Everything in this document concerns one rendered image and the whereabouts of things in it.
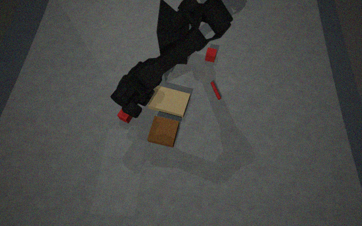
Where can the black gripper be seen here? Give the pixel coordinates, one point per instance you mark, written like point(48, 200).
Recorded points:
point(133, 109)

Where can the brown square block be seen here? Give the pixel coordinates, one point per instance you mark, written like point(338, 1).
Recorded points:
point(163, 131)

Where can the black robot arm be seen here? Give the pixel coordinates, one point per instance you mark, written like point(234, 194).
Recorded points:
point(149, 73)

